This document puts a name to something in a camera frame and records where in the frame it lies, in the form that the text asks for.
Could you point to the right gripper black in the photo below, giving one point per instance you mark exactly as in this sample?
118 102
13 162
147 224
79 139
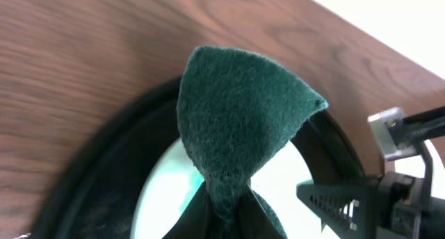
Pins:
350 208

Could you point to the black round tray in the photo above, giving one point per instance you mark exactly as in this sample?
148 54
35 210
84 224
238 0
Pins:
96 196

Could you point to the green scrub sponge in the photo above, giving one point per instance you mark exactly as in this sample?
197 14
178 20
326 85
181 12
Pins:
236 109

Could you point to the green plate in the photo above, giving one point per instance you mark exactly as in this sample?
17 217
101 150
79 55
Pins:
174 180

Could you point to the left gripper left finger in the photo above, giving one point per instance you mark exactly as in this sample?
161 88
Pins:
196 220

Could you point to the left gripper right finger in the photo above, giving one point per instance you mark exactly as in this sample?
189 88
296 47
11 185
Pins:
253 221

